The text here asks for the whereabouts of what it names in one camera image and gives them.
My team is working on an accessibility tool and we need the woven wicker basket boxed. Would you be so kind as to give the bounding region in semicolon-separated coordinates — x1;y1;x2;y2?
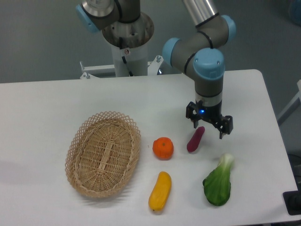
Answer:
65;111;141;198

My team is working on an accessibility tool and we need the black device at table edge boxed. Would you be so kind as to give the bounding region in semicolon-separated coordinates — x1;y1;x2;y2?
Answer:
283;191;301;216

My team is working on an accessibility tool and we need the white metal mounting frame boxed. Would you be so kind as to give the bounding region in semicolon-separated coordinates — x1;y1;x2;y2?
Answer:
79;54;184;80

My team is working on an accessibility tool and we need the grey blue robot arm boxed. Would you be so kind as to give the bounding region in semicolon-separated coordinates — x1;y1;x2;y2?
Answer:
76;0;236;136

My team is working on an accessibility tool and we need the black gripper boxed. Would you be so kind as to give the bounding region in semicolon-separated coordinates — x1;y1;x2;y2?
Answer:
186;101;233;139

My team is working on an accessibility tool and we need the orange tangerine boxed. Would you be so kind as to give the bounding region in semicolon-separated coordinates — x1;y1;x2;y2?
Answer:
152;137;174;160

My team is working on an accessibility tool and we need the green bok choy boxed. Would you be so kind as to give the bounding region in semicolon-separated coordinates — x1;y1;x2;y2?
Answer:
202;153;235;206

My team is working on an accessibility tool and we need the black cable on pedestal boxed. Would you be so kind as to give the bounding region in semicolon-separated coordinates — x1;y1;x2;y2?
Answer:
119;37;135;77

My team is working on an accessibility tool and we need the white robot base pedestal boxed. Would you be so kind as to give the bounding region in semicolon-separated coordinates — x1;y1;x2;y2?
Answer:
111;44;148;77

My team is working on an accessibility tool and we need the purple sweet potato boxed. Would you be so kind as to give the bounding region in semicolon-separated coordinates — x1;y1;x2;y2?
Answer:
186;126;205;153

